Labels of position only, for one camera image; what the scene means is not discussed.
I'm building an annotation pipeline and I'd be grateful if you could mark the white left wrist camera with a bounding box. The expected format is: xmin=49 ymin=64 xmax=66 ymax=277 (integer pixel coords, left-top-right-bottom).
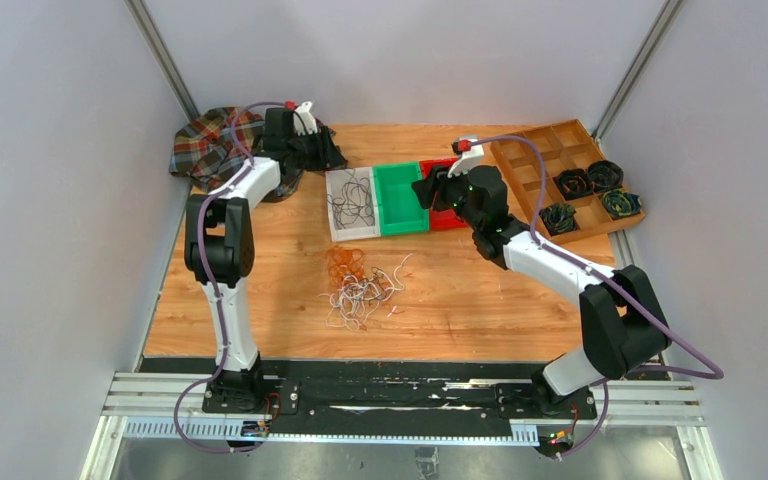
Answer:
xmin=294 ymin=101 xmax=319 ymax=136

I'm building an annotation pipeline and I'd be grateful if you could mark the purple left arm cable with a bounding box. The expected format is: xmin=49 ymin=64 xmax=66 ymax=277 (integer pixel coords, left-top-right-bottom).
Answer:
xmin=173 ymin=100 xmax=296 ymax=455

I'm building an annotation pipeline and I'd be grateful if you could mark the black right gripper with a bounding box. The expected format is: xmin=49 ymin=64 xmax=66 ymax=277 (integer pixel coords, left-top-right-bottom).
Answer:
xmin=412 ymin=160 xmax=482 ymax=231

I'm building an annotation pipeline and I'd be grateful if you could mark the wooden compartment tray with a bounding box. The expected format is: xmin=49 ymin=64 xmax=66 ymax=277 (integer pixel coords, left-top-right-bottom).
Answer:
xmin=489 ymin=119 xmax=644 ymax=244

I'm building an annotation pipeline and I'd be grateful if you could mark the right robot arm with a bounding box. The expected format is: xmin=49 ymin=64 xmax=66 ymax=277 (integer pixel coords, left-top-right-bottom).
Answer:
xmin=411 ymin=165 xmax=672 ymax=417

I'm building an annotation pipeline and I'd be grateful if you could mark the black cable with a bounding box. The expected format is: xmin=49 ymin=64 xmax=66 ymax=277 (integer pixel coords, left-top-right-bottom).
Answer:
xmin=337 ymin=168 xmax=377 ymax=230
xmin=328 ymin=170 xmax=365 ymax=230

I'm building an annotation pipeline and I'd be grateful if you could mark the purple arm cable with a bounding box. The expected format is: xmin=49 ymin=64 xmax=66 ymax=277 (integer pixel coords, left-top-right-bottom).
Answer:
xmin=173 ymin=100 xmax=296 ymax=455
xmin=456 ymin=134 xmax=725 ymax=458

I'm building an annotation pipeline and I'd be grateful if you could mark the rolled dark sock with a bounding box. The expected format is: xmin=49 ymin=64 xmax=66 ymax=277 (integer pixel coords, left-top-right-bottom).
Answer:
xmin=539 ymin=202 xmax=578 ymax=236
xmin=586 ymin=160 xmax=624 ymax=193
xmin=599 ymin=188 xmax=642 ymax=220
xmin=553 ymin=168 xmax=595 ymax=200

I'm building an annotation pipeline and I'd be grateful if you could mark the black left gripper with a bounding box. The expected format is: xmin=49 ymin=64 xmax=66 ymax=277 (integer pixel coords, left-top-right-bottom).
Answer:
xmin=288 ymin=126 xmax=347 ymax=173

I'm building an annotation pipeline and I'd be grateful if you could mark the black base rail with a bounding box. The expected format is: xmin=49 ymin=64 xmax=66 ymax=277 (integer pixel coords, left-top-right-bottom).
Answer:
xmin=202 ymin=359 xmax=597 ymax=438

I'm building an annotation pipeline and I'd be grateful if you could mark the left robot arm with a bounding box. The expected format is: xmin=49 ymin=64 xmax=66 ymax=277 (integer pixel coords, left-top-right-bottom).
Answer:
xmin=170 ymin=101 xmax=347 ymax=413

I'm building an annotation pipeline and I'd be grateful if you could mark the orange cable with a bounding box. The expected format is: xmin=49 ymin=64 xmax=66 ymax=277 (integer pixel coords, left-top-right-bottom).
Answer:
xmin=326 ymin=245 xmax=369 ymax=283

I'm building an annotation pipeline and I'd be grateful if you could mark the green plastic bin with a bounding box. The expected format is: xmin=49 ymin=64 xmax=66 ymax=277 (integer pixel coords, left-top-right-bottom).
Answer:
xmin=373 ymin=162 xmax=430 ymax=236

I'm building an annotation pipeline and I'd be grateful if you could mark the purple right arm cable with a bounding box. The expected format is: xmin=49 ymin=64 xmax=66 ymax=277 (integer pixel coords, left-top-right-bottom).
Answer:
xmin=456 ymin=134 xmax=725 ymax=458

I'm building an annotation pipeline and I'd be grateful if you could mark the white cable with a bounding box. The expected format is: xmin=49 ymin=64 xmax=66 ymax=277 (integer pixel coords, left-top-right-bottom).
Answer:
xmin=318 ymin=252 xmax=417 ymax=333

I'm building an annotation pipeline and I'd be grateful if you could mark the red plastic bin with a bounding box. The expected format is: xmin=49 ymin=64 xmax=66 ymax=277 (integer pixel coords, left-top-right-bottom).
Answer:
xmin=419 ymin=157 xmax=467 ymax=231

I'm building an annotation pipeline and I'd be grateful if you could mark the plaid cloth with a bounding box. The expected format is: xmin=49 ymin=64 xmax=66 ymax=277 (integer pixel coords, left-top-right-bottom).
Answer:
xmin=169 ymin=105 xmax=349 ymax=202

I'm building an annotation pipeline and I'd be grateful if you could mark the white plastic bin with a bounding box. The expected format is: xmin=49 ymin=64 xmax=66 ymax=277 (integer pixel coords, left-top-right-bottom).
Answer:
xmin=325 ymin=167 xmax=381 ymax=243

